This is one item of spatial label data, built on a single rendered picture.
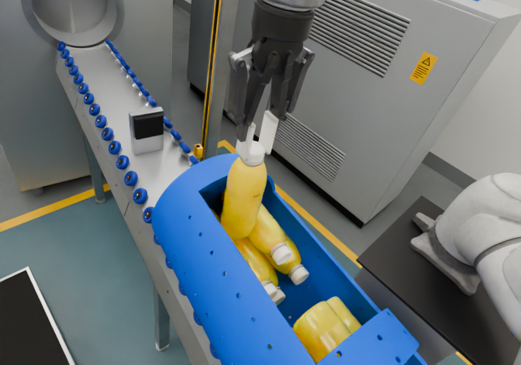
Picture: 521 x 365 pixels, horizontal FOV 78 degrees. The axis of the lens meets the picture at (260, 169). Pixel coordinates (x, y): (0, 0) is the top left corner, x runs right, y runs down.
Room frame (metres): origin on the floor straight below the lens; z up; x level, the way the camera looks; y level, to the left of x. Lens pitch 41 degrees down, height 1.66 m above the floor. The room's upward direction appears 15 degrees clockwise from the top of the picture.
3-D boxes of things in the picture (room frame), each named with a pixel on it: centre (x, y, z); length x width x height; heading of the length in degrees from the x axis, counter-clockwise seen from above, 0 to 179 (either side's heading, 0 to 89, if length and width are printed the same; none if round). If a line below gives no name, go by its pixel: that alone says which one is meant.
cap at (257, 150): (0.43, 0.02, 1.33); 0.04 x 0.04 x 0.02
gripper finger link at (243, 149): (0.41, 0.04, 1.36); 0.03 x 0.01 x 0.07; 45
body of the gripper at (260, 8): (0.43, 0.02, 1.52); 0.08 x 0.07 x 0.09; 135
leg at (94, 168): (1.24, 0.92, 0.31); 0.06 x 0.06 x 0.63; 45
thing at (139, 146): (0.80, 0.38, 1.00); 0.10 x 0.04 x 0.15; 135
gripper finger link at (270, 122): (0.44, 0.00, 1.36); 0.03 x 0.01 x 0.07; 45
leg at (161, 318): (0.55, 0.23, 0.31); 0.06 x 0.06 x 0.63; 45
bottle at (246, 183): (0.43, 0.02, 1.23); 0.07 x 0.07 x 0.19
